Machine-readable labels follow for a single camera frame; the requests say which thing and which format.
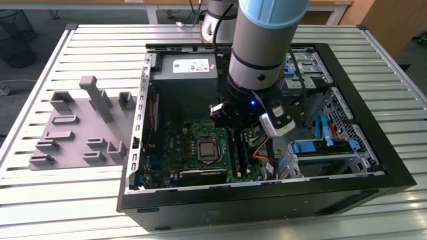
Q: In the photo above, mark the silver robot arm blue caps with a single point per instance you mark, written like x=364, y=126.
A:
x=263, y=50

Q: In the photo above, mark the grey power supply unit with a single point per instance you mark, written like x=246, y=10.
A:
x=180, y=95

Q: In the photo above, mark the silver CPU chip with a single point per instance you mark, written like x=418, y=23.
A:
x=207, y=149

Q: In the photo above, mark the blue plastic drive latch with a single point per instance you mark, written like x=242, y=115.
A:
x=290, y=71

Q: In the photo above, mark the metal CPU socket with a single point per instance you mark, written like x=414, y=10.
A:
x=208, y=158

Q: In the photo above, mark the hard disk in blue carrier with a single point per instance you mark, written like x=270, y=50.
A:
x=304, y=147

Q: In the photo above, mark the blue plastic disk carrier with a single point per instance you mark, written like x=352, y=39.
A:
x=283, y=162

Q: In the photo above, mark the green motherboard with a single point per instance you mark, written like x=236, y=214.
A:
x=176, y=150

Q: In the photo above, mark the black graphics card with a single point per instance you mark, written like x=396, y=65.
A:
x=203, y=177

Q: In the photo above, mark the black open PC case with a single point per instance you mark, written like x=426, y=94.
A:
x=234, y=212

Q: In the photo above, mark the grey parts rack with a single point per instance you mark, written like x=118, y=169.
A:
x=80, y=125

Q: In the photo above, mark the brown wooden cabinet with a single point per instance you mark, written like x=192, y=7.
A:
x=394, y=25

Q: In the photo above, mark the white floor box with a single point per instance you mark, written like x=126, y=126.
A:
x=4, y=88

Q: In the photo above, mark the black mesh bin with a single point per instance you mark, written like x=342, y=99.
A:
x=16, y=45

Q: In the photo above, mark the black wrist camera block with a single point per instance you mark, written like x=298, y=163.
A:
x=218, y=113

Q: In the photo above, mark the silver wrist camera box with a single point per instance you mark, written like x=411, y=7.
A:
x=278, y=122

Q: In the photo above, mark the wooden desk white frame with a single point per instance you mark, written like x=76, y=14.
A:
x=334, y=3

